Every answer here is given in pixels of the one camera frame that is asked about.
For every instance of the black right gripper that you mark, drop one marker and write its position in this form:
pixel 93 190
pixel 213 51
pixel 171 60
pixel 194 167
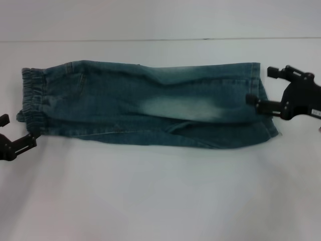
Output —
pixel 298 98

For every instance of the blue denim shorts with print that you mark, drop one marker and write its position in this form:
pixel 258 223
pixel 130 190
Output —
pixel 150 108

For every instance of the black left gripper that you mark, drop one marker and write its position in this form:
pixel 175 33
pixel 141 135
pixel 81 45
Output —
pixel 3 148

